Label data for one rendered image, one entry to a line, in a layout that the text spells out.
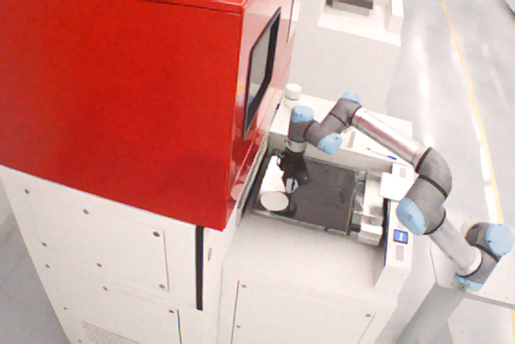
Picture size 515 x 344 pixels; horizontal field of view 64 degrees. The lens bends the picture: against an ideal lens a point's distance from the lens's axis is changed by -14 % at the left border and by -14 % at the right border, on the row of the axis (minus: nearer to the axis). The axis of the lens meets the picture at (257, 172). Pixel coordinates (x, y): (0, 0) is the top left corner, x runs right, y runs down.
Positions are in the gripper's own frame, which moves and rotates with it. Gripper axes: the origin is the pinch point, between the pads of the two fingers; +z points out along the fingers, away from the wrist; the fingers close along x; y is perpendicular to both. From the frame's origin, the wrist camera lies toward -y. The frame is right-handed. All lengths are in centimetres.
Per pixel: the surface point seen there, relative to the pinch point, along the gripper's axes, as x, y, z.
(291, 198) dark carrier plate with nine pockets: 0.4, -2.1, 1.3
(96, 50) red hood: 67, -13, -76
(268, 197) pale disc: 8.5, 1.6, 1.3
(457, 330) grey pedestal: -94, -60, 90
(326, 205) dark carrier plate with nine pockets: -10.1, -10.2, 1.4
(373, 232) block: -18.6, -29.3, 0.5
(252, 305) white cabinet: 24.9, -24.0, 29.0
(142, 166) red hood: 60, -20, -47
